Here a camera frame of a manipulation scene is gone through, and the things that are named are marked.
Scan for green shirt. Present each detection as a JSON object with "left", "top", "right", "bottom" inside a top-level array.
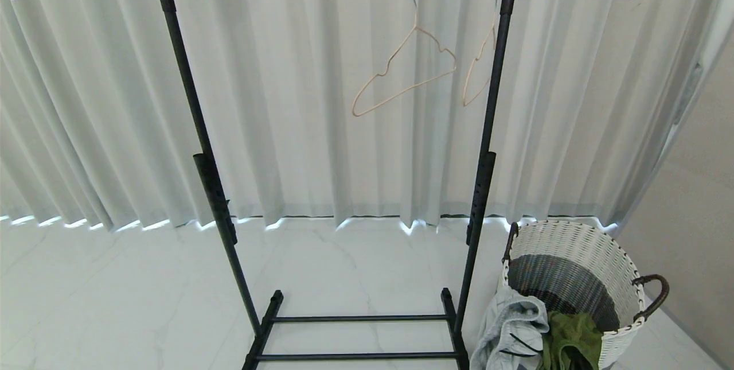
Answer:
[{"left": 539, "top": 311, "right": 604, "bottom": 370}]

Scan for pale grey shorts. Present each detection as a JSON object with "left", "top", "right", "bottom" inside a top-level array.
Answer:
[{"left": 470, "top": 286, "right": 551, "bottom": 370}]

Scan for pink clothes hanger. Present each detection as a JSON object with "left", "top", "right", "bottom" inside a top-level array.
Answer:
[
  {"left": 462, "top": 0, "right": 502, "bottom": 108},
  {"left": 352, "top": 0, "right": 458, "bottom": 118}
]

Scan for white curtain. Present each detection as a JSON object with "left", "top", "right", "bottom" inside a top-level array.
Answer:
[{"left": 0, "top": 0, "right": 734, "bottom": 234}]

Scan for white laundry basket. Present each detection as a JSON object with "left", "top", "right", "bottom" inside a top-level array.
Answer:
[{"left": 502, "top": 220, "right": 670, "bottom": 370}]

